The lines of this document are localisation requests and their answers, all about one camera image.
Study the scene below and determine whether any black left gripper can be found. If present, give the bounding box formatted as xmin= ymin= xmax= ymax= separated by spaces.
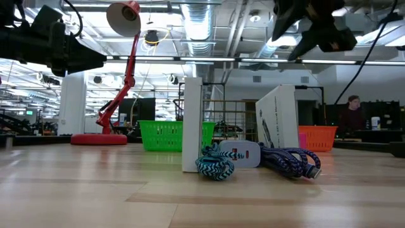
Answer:
xmin=0 ymin=21 xmax=108 ymax=77

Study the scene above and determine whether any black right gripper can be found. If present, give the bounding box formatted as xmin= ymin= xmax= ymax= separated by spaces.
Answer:
xmin=271 ymin=0 xmax=346 ymax=61

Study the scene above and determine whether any large white printed box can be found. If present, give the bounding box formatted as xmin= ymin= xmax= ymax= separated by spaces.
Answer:
xmin=254 ymin=84 xmax=301 ymax=150

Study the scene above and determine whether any narrow white box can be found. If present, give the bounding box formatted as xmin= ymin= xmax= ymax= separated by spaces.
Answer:
xmin=181 ymin=77 xmax=204 ymax=174

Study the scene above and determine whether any white charger block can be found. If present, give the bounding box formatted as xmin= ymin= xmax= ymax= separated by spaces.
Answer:
xmin=218 ymin=139 xmax=261 ymax=169

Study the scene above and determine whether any red desk lamp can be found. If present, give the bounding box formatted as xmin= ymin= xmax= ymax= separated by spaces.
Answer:
xmin=70 ymin=0 xmax=142 ymax=146

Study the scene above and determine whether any black cabinet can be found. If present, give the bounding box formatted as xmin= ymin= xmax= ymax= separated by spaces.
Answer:
xmin=118 ymin=97 xmax=157 ymax=128

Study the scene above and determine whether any long linear light fixture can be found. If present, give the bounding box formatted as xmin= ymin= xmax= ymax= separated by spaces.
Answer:
xmin=106 ymin=55 xmax=405 ymax=67

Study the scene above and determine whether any person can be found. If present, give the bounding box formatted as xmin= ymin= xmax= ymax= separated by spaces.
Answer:
xmin=337 ymin=94 xmax=367 ymax=134

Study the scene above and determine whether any orange plastic basket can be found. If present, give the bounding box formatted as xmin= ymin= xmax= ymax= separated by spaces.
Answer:
xmin=298 ymin=125 xmax=339 ymax=153

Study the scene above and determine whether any green plastic basket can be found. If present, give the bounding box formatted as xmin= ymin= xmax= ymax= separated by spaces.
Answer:
xmin=138 ymin=120 xmax=217 ymax=153

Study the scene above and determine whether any white wipes canister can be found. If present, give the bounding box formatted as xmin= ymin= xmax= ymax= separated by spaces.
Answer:
xmin=370 ymin=116 xmax=382 ymax=132

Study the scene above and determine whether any blue pen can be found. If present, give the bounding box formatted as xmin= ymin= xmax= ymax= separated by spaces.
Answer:
xmin=257 ymin=142 xmax=323 ymax=181

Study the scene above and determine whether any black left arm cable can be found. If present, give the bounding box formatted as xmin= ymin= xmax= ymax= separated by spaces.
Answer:
xmin=61 ymin=0 xmax=84 ymax=37

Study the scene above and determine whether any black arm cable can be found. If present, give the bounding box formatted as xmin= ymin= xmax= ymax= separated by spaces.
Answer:
xmin=61 ymin=0 xmax=84 ymax=37
xmin=334 ymin=0 xmax=400 ymax=105

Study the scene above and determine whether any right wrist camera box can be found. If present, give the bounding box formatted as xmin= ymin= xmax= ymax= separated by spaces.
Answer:
xmin=318 ymin=27 xmax=358 ymax=54

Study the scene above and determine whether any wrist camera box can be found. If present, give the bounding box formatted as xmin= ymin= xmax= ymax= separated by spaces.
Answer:
xmin=30 ymin=4 xmax=64 ymax=32
xmin=318 ymin=27 xmax=358 ymax=54

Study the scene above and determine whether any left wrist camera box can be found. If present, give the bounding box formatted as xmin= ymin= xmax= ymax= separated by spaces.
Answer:
xmin=30 ymin=4 xmax=64 ymax=32

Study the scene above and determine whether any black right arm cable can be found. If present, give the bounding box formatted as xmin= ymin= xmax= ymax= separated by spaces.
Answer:
xmin=334 ymin=0 xmax=400 ymax=105

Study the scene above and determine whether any black round hanging camera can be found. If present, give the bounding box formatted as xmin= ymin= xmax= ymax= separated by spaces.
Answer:
xmin=144 ymin=29 xmax=160 ymax=47

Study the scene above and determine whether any dark wire mesh basket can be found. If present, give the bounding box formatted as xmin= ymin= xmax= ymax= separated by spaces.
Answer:
xmin=202 ymin=99 xmax=259 ymax=144

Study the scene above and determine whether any silver ventilation duct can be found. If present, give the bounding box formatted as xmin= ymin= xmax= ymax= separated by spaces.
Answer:
xmin=179 ymin=2 xmax=217 ymax=57

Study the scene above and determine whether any teal braided cable bundle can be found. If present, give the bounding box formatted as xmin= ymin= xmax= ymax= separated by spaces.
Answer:
xmin=194 ymin=142 xmax=246 ymax=182

